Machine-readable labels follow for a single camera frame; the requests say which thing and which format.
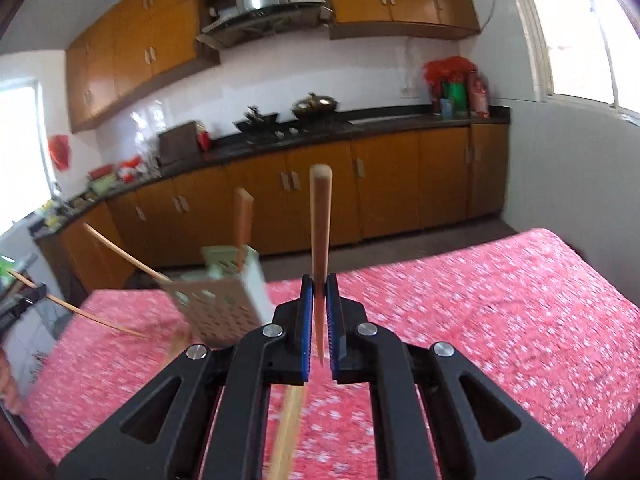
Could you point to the white wall socket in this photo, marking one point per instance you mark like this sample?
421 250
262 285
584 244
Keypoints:
408 91

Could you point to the red plastic bag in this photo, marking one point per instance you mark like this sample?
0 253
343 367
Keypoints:
59 152

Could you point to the black kitchen countertop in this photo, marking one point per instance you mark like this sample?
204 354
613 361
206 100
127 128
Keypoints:
225 152

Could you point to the dark wooden cutting board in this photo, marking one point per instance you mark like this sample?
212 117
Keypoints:
177 144

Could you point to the person's left hand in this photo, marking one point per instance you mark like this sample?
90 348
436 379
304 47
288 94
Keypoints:
9 385

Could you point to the tall red box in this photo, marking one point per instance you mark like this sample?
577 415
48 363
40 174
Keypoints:
478 97

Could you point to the long brown chopstick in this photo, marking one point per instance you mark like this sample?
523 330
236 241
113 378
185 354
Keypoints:
243 220
90 316
125 255
320 220
290 425

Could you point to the large bright window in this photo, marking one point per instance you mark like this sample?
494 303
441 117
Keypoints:
585 35

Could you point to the red floral tablecloth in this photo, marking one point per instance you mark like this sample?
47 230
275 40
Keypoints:
475 310

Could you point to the red basin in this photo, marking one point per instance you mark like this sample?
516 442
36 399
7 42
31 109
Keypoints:
102 172

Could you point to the dark lidded wok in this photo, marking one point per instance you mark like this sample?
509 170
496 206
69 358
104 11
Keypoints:
315 106

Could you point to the red and white bag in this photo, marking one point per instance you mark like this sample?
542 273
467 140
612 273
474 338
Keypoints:
131 165

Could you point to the small kitchen window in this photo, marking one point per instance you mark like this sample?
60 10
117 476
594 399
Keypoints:
20 150

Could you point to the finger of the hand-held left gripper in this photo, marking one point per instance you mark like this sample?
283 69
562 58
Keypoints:
22 301

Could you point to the beige perforated chopstick holder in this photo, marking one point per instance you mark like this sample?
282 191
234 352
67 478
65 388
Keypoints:
225 305

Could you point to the gas stove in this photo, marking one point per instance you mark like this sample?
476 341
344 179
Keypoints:
290 132

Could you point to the green bottle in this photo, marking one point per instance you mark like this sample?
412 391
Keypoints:
456 94

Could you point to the pale green basin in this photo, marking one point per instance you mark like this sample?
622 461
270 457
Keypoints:
105 186

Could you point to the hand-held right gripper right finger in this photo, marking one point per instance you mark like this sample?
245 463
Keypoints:
334 340

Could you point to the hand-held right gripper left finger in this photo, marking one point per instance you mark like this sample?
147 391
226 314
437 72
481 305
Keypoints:
306 340

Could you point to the wooden base cabinets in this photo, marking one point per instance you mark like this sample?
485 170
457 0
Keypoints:
390 185

